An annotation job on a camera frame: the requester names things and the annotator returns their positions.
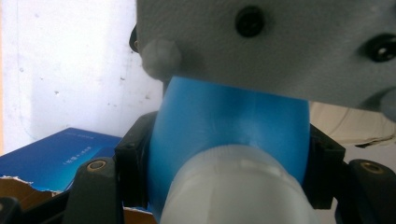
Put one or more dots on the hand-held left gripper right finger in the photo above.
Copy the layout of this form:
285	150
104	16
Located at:
323	174

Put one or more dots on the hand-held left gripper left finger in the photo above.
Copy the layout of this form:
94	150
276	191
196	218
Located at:
134	168

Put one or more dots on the blue bottle with white cap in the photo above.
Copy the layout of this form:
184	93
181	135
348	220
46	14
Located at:
224	124

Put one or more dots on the blue cardboard box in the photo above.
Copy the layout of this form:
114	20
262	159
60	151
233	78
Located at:
53	158

